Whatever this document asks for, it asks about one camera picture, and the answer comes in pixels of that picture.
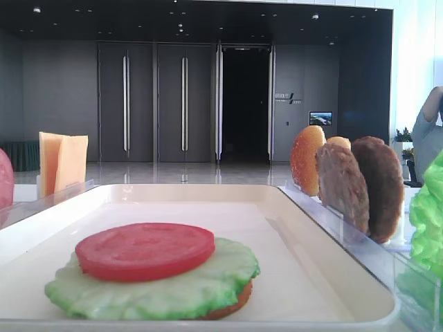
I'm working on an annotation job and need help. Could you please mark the red tomato slice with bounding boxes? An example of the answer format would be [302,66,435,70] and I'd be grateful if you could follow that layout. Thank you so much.
[0,149,15,209]
[75,223,215,282]

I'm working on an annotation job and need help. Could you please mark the lettuce leaf on tray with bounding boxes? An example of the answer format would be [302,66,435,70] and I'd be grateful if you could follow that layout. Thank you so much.
[44,238,260,320]

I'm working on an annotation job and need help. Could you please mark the inner brown meat patty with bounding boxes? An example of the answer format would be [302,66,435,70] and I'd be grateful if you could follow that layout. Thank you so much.
[315,142,370,235]

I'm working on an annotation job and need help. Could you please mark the brown meat patty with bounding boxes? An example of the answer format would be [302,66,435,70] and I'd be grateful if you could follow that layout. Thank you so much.
[351,136,404,243]
[315,142,370,235]

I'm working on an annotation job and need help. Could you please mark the bread slice under lettuce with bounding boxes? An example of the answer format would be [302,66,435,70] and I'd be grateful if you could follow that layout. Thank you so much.
[199,280,253,320]

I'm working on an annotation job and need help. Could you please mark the outer brown meat patty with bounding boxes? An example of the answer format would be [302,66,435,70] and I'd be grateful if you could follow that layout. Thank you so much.
[351,136,404,243]

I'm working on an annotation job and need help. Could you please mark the orange cheese slice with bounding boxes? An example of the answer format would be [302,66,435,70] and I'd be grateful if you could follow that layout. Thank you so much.
[39,131,64,198]

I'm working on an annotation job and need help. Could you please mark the standing green lettuce leaf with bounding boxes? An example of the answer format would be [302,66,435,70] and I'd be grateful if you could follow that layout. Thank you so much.
[397,154,442,331]

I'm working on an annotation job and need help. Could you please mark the inner bun slice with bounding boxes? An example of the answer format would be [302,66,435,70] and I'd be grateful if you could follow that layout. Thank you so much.
[290,125,326,196]

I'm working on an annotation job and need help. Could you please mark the bun slice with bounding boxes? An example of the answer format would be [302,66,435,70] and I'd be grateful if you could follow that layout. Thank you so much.
[326,136,351,149]
[290,125,326,196]

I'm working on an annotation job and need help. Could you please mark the dark double door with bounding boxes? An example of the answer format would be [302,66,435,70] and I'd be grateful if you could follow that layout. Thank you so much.
[98,42,215,163]

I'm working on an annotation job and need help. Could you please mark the outer bun slice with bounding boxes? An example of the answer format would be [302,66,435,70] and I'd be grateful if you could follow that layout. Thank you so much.
[326,136,351,149]

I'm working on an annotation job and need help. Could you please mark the cream rectangular tray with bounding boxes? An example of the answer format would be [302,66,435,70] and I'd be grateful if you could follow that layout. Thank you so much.
[1,185,401,331]

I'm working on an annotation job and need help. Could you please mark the potted plant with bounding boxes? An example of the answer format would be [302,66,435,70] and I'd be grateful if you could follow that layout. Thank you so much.
[393,127,413,142]

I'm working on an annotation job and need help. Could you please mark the person in grey shirt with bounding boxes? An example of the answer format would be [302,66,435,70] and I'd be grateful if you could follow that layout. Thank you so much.
[412,86,442,184]

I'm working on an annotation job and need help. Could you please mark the wall display screen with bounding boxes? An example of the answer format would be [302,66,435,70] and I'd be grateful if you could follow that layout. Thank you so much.
[309,111,332,126]

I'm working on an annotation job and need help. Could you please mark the clear left long rail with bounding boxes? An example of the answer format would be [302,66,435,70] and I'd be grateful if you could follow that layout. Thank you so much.
[1,180,96,229]

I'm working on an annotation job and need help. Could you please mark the clear long rail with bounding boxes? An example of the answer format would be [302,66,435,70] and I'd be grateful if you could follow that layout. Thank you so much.
[280,183,442,331]
[1,180,96,229]

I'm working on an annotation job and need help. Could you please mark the clear right long rail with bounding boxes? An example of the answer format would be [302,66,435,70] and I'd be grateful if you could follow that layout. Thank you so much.
[280,183,442,331]

